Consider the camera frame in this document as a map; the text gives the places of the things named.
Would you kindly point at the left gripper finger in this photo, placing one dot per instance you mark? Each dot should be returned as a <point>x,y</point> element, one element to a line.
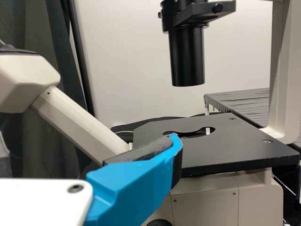
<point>131,188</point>

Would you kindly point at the cream microscope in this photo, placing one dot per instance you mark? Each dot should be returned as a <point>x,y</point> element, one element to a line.
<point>235,146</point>

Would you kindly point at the black platform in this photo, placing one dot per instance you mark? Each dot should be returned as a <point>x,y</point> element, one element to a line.
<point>244,103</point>

